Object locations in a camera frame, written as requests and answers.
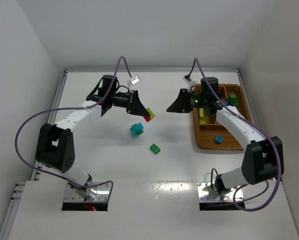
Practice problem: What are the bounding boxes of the lime green red lego stack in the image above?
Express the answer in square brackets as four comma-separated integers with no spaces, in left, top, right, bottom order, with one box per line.
[143,107,155,122]

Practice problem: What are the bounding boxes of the blue and green lego stack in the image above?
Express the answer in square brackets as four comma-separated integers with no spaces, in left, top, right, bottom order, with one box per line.
[130,123,144,138]

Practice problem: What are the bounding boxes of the small dark green lego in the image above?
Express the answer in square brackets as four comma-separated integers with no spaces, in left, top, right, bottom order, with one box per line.
[230,94,237,100]

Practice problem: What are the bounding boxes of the small cyan lego brick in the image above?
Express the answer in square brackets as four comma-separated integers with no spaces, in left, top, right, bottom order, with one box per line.
[214,135,224,145]

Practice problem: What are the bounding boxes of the green and lime curved legos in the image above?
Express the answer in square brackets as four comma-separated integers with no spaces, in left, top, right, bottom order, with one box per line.
[233,100,239,106]

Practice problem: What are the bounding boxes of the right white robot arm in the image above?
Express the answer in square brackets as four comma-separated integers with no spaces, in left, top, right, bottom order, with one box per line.
[167,77,284,194]

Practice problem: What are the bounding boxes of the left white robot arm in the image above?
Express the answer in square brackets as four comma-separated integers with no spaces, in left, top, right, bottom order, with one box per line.
[35,74,150,189]

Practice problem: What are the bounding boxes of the wicker divided basket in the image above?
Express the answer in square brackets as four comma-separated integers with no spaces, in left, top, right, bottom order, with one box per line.
[192,84,252,151]

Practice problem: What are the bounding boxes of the green curved lego brick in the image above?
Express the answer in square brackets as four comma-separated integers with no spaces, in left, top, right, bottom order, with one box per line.
[149,143,161,155]

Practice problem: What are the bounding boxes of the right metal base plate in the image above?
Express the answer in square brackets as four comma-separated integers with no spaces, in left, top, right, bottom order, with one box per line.
[197,182,244,204]

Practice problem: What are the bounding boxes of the metal base plate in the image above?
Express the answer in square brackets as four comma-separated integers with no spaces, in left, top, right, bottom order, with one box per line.
[197,182,244,204]
[63,183,112,203]

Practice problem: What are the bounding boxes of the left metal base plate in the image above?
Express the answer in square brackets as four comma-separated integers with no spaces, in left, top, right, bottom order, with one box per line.
[63,183,112,203]

